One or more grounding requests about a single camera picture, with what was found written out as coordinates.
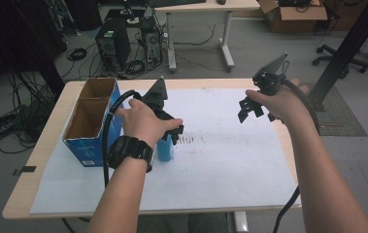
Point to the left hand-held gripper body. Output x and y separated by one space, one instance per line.
156 93

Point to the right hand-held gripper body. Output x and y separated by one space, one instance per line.
269 77

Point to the blue plastic bottle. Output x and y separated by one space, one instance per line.
165 149

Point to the person's left hand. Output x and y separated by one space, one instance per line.
142 123

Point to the person's right hand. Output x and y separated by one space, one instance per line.
283 100

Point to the black wristwatch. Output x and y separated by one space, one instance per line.
129 151

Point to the grey computer tower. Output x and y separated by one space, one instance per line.
152 40

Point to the black computer tower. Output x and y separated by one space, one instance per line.
112 43

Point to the brown cardboard box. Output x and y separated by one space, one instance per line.
296 16

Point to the blue cardboard box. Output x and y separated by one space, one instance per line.
89 123

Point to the black office chair base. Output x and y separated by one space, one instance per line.
340 59

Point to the dark floor mat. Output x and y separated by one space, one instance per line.
340 119

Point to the black computer mouse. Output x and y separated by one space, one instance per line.
221 2

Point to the black keyboard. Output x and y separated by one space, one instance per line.
176 2

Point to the white desk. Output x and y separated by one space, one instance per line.
204 6

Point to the white table leg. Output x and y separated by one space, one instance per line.
240 222

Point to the dark curtain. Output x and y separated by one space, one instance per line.
26 42

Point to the black tape strip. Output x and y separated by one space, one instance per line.
26 169

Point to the black metal post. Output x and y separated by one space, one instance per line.
350 45

